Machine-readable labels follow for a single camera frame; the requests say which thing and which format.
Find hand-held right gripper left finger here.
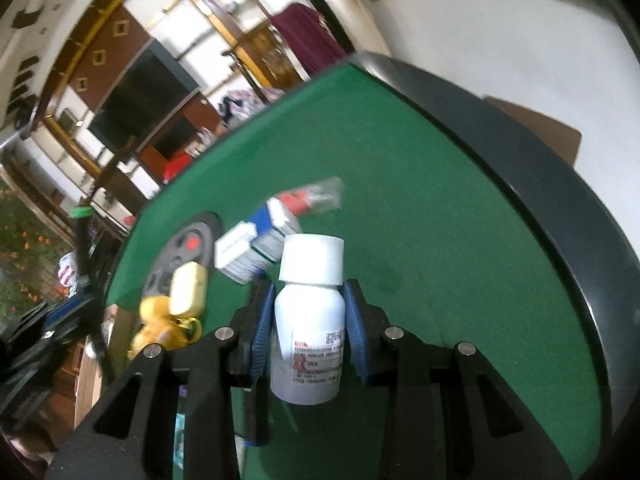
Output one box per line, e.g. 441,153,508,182
45,280,278,480

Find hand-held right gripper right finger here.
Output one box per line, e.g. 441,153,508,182
342,277,573,480

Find white medicine bottle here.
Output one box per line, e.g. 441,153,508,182
270,233,347,406

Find blue and white medicine box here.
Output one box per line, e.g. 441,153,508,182
250,198,303,266

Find yellow packet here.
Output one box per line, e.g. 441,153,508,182
131,296,186,358

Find yellow case with gold clasp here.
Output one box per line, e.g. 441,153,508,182
169,262,210,348

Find round grey table centre panel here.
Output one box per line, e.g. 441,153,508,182
141,211,224,313

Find red packet in clear wrapper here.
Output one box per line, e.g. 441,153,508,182
277,176,347,218

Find red box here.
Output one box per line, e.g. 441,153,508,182
162,149,193,183

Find white plastic bag red print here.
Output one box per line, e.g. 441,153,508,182
57,252,81,288

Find floral cloth pile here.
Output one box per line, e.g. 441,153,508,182
217,87,286,128

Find black television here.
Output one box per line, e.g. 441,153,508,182
87,40,201,153

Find brown cardboard sheet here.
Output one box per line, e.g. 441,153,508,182
482,95,583,168

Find maroon cloth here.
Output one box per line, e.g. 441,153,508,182
270,2,348,83

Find floral wall mural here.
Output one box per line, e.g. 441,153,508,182
0,180,76,321

